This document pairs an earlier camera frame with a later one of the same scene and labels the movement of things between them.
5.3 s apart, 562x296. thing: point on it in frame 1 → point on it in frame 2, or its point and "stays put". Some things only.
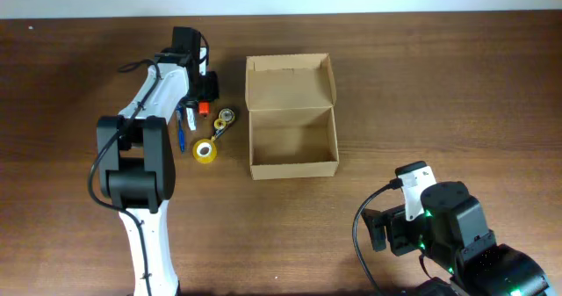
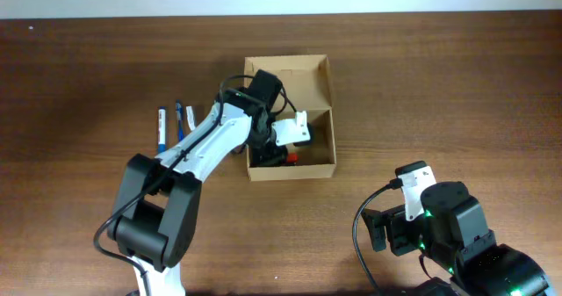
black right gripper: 378,230 stays put
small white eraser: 191,123 stays put
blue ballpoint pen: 181,127 stays put
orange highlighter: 204,107 → 292,157
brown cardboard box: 293,131 stays put
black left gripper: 206,88 → 268,156
